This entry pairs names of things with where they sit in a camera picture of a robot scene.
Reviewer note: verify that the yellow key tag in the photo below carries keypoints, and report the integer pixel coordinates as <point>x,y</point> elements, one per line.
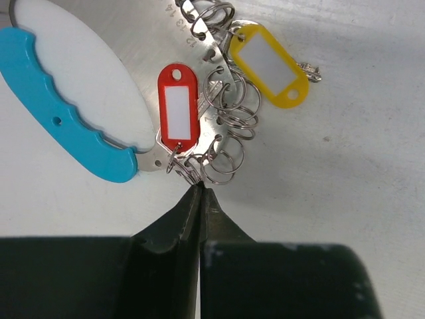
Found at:
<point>269,66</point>

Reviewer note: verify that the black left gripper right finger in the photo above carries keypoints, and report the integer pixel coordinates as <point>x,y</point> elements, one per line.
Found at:
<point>244,278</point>

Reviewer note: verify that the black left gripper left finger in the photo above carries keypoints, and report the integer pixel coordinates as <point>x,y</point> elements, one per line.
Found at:
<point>152,274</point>

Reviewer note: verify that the red key tag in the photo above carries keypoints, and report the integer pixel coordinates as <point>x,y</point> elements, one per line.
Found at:
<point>177,87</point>

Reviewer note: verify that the metal key organizer blue handle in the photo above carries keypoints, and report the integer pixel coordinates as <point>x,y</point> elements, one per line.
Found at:
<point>143,37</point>

